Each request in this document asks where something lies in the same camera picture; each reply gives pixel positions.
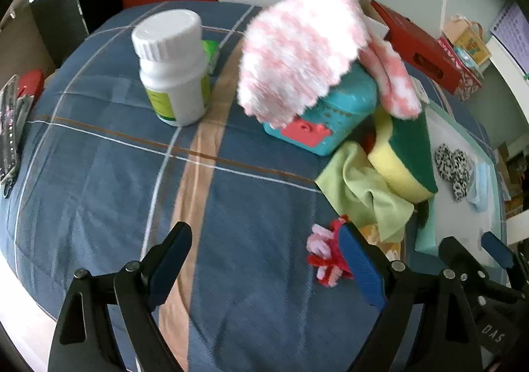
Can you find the dark studded strip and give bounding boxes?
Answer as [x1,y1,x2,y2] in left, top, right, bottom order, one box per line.
[0,74,31,197]

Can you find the yellow green sponge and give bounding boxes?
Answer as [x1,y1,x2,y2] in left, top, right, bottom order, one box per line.
[367,107,439,204]

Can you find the red cardboard box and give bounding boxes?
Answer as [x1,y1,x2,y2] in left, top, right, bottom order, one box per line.
[370,0,461,94]

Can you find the small pink white fuzzy sock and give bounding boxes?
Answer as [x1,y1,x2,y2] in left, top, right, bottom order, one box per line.
[360,39,423,121]

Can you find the white pill bottle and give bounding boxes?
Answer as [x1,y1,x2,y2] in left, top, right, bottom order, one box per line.
[131,9,212,127]

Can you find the white desk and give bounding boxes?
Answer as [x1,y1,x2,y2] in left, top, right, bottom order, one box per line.
[485,35,529,240]

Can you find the white tray with teal rim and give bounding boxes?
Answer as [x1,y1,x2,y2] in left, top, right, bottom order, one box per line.
[414,101,507,269]

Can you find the black cabinet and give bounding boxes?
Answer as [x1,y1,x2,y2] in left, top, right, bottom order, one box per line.
[31,0,125,67]

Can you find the purple chart sheet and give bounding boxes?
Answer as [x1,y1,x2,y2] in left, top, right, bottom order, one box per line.
[490,4,529,79]

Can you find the black white spotted scrunchie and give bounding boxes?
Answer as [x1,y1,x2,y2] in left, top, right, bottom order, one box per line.
[435,143,472,202]

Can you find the light green cloth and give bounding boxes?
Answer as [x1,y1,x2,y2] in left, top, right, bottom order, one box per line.
[315,141,415,244]

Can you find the pink patterned box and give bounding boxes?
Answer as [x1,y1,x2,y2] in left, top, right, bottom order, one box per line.
[438,37,484,102]

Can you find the orange patterned packet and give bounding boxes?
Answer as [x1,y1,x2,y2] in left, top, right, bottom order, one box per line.
[357,225,401,261]

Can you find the red pink pipe cleaner toy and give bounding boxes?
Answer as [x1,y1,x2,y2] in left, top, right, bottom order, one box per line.
[306,217,356,288]

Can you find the large pink white fuzzy sock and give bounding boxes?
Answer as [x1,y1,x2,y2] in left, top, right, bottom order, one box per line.
[237,0,372,127]

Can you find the small colourful cardboard box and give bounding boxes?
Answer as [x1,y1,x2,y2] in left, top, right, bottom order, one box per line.
[443,16,492,67]

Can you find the blue plaid bedspread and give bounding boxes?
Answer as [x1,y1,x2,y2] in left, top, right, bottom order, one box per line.
[0,0,507,372]

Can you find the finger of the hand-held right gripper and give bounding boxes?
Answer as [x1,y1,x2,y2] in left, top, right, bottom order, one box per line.
[480,231,529,291]
[439,236,517,303]

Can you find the light blue face mask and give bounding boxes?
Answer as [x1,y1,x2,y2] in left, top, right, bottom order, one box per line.
[467,161,490,213]

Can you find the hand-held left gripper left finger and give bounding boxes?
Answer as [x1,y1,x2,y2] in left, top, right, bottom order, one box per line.
[47,222,195,372]

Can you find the green white packet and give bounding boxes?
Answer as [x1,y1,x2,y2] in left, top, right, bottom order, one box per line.
[201,40,221,75]

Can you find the teal toy box red latch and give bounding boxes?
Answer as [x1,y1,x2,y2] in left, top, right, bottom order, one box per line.
[263,64,379,156]

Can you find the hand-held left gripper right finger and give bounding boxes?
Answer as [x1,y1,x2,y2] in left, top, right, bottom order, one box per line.
[337,222,482,372]

